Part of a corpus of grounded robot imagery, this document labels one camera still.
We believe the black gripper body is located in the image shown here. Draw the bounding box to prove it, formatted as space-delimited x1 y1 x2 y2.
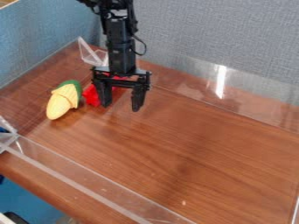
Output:
91 66 152 91

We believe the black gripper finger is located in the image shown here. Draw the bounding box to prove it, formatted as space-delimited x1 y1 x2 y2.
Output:
131 86 146 112
95 80 112 108

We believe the yellow green toy corn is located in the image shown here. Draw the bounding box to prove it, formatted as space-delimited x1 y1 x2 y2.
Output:
45 80 83 120

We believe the red plastic block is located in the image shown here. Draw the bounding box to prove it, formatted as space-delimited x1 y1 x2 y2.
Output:
83 73 127 107

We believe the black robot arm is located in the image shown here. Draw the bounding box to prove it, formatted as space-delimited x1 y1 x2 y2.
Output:
77 0 152 112

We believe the clear acrylic corner bracket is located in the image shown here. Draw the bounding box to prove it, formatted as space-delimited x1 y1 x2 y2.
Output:
77 37 108 67

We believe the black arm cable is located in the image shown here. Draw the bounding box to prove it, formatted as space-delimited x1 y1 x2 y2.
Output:
131 34 148 57

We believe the clear acrylic front bracket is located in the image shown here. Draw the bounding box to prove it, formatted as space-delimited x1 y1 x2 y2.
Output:
0 116 24 154

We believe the clear acrylic front wall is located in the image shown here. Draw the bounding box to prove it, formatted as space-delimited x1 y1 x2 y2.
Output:
7 136 196 224

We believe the clear acrylic wall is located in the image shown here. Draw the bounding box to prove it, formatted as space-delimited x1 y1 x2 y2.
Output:
7 136 196 224
136 46 299 135

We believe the clear acrylic back wall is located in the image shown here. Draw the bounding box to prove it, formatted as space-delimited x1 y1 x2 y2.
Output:
136 46 299 135

